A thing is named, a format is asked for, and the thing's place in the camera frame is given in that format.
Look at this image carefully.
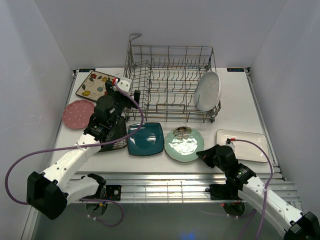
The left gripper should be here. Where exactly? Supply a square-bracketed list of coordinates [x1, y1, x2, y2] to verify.
[105, 80, 140, 127]

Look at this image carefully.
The green round flower plate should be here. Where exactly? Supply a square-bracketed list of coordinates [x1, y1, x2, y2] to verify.
[164, 126, 205, 163]

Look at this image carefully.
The teal square plate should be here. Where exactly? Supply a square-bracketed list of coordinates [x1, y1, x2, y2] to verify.
[127, 122, 164, 157]

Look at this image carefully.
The white oval plate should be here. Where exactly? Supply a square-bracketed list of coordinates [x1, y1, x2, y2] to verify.
[194, 71, 222, 112]

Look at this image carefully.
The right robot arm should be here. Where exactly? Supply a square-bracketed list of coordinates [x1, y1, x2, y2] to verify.
[196, 144, 320, 240]

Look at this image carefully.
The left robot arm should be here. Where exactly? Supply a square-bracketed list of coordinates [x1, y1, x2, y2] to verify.
[26, 77, 140, 220]

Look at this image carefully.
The cream square flower plate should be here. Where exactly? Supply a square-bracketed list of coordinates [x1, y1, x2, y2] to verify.
[75, 70, 115, 102]

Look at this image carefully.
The white rectangular plate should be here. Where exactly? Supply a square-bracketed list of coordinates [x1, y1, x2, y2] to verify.
[216, 129, 269, 163]

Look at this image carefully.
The black floral square plate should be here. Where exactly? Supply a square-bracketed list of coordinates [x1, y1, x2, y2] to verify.
[98, 116, 128, 152]

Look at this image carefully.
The pink dotted round plate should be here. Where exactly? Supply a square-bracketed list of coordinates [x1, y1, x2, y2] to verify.
[62, 99, 95, 130]

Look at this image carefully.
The blue label right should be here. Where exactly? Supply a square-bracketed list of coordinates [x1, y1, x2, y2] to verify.
[226, 67, 245, 73]

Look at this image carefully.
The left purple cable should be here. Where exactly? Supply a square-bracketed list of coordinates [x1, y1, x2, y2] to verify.
[4, 81, 145, 228]

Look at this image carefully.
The purple cable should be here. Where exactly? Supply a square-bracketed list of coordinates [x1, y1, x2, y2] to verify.
[199, 137, 275, 240]
[4, 81, 145, 228]

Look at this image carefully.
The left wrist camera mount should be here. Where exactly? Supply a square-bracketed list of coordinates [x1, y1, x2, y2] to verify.
[112, 77, 132, 94]

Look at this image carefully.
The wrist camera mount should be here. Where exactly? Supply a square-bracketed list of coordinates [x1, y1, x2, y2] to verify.
[225, 138, 236, 151]
[112, 77, 132, 94]

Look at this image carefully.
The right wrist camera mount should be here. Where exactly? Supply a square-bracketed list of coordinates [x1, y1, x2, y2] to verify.
[225, 138, 236, 151]

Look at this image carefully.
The aluminium table frame rail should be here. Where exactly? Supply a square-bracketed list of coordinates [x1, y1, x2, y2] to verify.
[31, 172, 301, 205]

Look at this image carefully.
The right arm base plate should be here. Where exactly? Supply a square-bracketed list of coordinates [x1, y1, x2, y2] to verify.
[205, 184, 239, 201]

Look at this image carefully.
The grey wire dish rack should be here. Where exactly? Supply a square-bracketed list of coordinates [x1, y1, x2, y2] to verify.
[123, 33, 221, 123]

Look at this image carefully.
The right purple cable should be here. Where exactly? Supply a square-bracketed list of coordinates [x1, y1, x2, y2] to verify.
[199, 137, 275, 240]

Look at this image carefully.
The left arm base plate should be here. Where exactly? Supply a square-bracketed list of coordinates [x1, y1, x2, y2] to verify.
[102, 185, 122, 201]

